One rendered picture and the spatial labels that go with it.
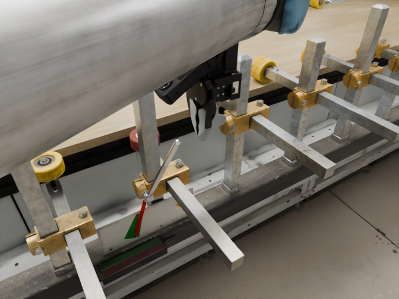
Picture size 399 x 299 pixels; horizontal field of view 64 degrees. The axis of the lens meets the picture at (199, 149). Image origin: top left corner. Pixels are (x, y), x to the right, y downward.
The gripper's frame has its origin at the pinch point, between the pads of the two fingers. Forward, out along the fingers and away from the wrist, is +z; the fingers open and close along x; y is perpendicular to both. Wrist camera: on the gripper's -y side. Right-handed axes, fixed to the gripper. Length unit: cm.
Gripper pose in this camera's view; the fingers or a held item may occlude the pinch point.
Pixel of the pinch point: (199, 136)
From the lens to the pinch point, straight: 67.3
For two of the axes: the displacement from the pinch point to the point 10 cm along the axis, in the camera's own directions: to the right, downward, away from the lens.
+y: 8.6, -3.0, 4.2
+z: 0.0, 8.0, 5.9
